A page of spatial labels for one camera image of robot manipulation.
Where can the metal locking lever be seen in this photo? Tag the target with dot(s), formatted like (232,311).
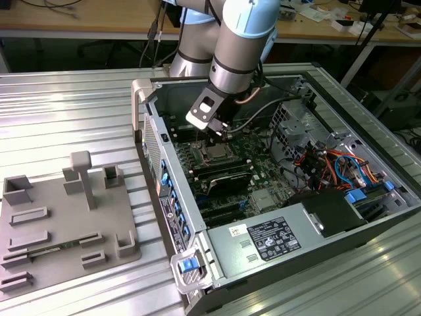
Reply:
(196,138)

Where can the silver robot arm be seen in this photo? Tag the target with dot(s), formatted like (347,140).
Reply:
(237,49)

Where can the black RAM slot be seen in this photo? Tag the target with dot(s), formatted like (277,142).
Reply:
(182,131)
(225,171)
(184,138)
(224,167)
(181,124)
(230,163)
(180,118)
(226,175)

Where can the CPU socket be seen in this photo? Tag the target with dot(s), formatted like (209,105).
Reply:
(213,160)

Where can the black expansion slot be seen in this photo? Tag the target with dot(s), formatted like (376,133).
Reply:
(227,220)
(223,210)

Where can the open PC case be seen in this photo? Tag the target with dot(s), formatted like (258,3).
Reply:
(174,98)

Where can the metal drive cage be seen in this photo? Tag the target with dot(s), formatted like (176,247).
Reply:
(296,125)

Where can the black heatsink shroud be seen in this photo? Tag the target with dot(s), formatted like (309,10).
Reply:
(228,183)

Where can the green motherboard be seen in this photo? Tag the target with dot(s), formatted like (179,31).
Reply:
(263,176)

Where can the blue card retention clip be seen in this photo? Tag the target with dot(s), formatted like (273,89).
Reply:
(180,212)
(185,230)
(164,164)
(175,197)
(165,181)

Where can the silver chipset heatsink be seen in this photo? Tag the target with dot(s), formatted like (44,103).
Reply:
(264,200)

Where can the small white sticker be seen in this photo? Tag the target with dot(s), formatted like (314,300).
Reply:
(237,230)

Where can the black case label sticker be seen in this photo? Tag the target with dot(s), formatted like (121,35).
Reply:
(167,217)

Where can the black power supply label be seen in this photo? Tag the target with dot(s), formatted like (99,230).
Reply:
(273,238)

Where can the grey power supply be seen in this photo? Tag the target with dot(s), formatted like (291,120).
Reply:
(228,255)

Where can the white tray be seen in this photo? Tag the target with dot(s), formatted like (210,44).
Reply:
(358,30)

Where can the wooden desk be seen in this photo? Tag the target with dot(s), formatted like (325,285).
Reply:
(98,19)

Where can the blue case latch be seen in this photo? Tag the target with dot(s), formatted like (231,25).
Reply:
(187,266)

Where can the small blue clip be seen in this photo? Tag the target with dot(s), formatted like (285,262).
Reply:
(388,186)

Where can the disk bay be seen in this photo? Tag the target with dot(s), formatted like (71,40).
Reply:
(378,205)

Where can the grey parts rack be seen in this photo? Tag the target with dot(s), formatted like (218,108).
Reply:
(72,217)

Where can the white and brown box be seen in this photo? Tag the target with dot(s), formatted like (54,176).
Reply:
(409,29)

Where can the green RAM stick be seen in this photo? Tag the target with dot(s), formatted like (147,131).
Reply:
(52,249)

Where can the wrist camera with black bracket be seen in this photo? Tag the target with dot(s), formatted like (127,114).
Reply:
(200,120)

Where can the black plastic air duct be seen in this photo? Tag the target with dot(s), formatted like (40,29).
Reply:
(329,210)

